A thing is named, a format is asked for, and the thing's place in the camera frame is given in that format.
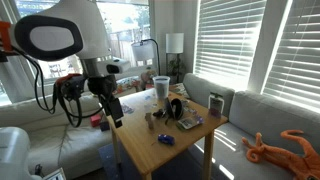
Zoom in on orange octopus plush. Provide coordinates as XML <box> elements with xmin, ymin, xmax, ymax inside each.
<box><xmin>241</xmin><ymin>129</ymin><xmax>320</xmax><ymax>180</ymax></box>

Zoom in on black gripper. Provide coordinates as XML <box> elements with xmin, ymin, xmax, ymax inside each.
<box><xmin>87</xmin><ymin>75</ymin><xmax>125</xmax><ymax>129</ymax></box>

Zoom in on clear plastic cup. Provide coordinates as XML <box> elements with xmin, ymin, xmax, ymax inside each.
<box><xmin>152</xmin><ymin>75</ymin><xmax>171</xmax><ymax>101</ymax></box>

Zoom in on floor lamp cylinder shade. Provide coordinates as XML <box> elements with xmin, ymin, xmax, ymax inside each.
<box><xmin>165</xmin><ymin>32</ymin><xmax>185</xmax><ymax>84</ymax></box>

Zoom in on brown plush toy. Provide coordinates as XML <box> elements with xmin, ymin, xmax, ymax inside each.
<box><xmin>139</xmin><ymin>66</ymin><xmax>158</xmax><ymax>91</ymax></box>

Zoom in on blue toy car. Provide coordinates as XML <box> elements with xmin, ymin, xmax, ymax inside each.
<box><xmin>157</xmin><ymin>133</ymin><xmax>176</xmax><ymax>146</ymax></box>

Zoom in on colourful patterned cloth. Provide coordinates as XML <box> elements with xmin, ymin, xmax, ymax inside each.
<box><xmin>114</xmin><ymin>78</ymin><xmax>141</xmax><ymax>95</ymax></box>

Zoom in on black wrist camera orange mount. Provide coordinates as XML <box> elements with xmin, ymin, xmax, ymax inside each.
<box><xmin>54</xmin><ymin>73</ymin><xmax>88</xmax><ymax>101</ymax></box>

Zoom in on black headphones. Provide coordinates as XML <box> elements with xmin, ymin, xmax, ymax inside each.
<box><xmin>164</xmin><ymin>97</ymin><xmax>185</xmax><ymax>122</ymax></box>

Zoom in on potted green plant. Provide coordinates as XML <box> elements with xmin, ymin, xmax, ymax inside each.
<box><xmin>166</xmin><ymin>54</ymin><xmax>186</xmax><ymax>84</ymax></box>

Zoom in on white edged board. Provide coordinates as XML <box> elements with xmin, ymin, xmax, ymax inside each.
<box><xmin>41</xmin><ymin>167</ymin><xmax>67</xmax><ymax>180</ymax></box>

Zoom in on gray fabric sofa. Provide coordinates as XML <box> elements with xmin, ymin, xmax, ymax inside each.
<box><xmin>182</xmin><ymin>72</ymin><xmax>320</xmax><ymax>180</ymax></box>

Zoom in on small colourful stickers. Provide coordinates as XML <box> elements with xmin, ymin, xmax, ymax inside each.
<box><xmin>183</xmin><ymin>105</ymin><xmax>198</xmax><ymax>115</ymax></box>

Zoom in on white leather sofa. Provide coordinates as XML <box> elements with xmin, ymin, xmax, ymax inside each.
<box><xmin>0</xmin><ymin>91</ymin><xmax>116</xmax><ymax>180</ymax></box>

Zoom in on arc lamp white shade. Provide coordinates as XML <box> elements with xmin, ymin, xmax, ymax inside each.
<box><xmin>130</xmin><ymin>38</ymin><xmax>162</xmax><ymax>76</ymax></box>

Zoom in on orange strap on arm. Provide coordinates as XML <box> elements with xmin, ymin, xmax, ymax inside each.
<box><xmin>0</xmin><ymin>21</ymin><xmax>13</xmax><ymax>53</ymax></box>

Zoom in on colourful flat card package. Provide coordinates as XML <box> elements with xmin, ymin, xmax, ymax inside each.
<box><xmin>176</xmin><ymin>114</ymin><xmax>205</xmax><ymax>131</ymax></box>

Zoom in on light wooden table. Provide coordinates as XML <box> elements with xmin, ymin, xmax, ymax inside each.
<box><xmin>109</xmin><ymin>87</ymin><xmax>229</xmax><ymax>180</ymax></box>

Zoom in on wide white window blinds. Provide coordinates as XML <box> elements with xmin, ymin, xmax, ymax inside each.
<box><xmin>194</xmin><ymin>0</ymin><xmax>268</xmax><ymax>91</ymax></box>

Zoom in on small red box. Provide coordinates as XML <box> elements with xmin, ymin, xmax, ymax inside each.
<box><xmin>89</xmin><ymin>113</ymin><xmax>103</xmax><ymax>128</ymax></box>

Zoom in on dark blue rug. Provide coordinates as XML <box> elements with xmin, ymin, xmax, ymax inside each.
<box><xmin>98</xmin><ymin>143</ymin><xmax>208</xmax><ymax>180</ymax></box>

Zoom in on small dark purple box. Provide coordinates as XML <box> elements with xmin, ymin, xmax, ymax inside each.
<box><xmin>99</xmin><ymin>114</ymin><xmax>111</xmax><ymax>132</ymax></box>

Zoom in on black sunglasses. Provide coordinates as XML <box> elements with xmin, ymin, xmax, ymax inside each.
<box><xmin>152</xmin><ymin>108</ymin><xmax>167</xmax><ymax>120</ymax></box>

